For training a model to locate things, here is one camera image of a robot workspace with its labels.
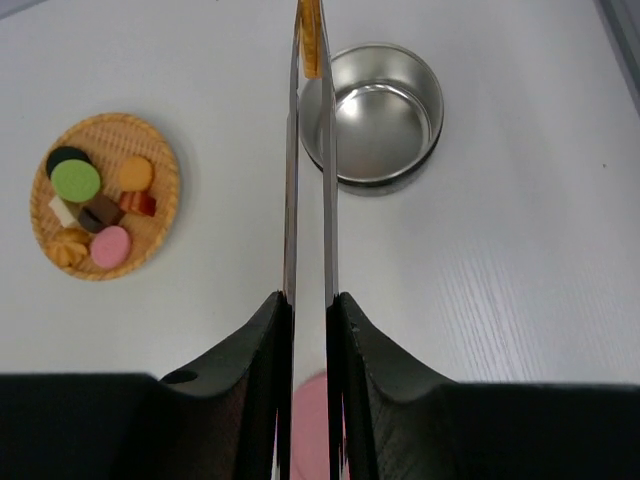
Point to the pink round sandwich cookie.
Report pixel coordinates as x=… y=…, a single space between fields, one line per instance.
x=110 y=247

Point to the black round cookie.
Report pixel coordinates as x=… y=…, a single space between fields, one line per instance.
x=64 y=153

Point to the steel lunch box bowl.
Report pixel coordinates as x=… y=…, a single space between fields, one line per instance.
x=389 y=117

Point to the red brown caramel sweet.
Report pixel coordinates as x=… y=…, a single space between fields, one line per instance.
x=137 y=202

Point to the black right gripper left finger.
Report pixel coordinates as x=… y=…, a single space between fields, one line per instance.
x=213 y=418

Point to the yellow flower cookie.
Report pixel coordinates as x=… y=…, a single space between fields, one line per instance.
x=69 y=247

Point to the green round macaron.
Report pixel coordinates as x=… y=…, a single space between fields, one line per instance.
x=75 y=181

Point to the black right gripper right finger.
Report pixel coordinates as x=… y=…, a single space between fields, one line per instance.
x=393 y=417

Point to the woven bamboo tray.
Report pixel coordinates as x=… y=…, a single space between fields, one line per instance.
x=109 y=139

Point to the brown chocolate block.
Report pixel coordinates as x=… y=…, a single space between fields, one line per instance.
x=105 y=209

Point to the tan dotted biscuit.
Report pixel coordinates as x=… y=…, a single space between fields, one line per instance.
x=310 y=37

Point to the pink lunch box lid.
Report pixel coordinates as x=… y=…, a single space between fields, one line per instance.
x=310 y=432

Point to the orange round macaron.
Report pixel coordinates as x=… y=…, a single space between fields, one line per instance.
x=136 y=174

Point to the white cube sweet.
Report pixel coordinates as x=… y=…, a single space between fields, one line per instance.
x=66 y=212

